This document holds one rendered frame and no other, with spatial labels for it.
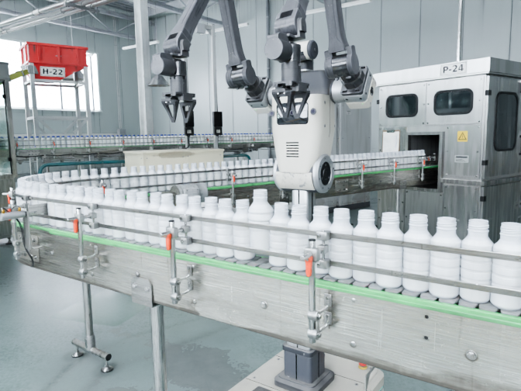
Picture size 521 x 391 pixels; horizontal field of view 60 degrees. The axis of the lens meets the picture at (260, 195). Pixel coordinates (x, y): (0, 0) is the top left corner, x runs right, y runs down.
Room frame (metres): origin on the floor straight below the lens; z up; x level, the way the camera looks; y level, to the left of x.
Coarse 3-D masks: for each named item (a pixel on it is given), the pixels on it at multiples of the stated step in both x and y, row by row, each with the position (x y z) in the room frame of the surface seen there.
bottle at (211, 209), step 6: (210, 198) 1.32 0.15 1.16; (216, 198) 1.30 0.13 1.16; (210, 204) 1.28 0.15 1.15; (216, 204) 1.29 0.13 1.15; (204, 210) 1.29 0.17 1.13; (210, 210) 1.28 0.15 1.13; (216, 210) 1.29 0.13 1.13; (204, 216) 1.28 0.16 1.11; (210, 216) 1.27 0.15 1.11; (204, 222) 1.28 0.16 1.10; (204, 228) 1.28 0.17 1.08; (210, 228) 1.27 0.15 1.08; (204, 234) 1.28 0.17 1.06; (210, 234) 1.27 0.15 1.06; (210, 240) 1.27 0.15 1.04; (204, 246) 1.28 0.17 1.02; (210, 246) 1.27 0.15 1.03; (204, 252) 1.29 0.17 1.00; (210, 252) 1.27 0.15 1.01
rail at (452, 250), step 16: (112, 208) 1.50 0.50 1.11; (128, 208) 1.46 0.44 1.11; (240, 224) 1.19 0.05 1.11; (256, 224) 1.16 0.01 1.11; (192, 240) 1.29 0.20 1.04; (208, 240) 1.26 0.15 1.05; (368, 240) 0.98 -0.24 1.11; (384, 240) 0.96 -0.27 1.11; (400, 240) 0.94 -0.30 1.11; (288, 256) 1.10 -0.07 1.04; (480, 256) 0.85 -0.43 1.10; (496, 256) 0.83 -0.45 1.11; (512, 256) 0.82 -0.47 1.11; (384, 272) 0.96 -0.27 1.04; (400, 272) 0.94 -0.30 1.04; (464, 288) 0.86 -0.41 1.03; (480, 288) 0.85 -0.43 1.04; (496, 288) 0.83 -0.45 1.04
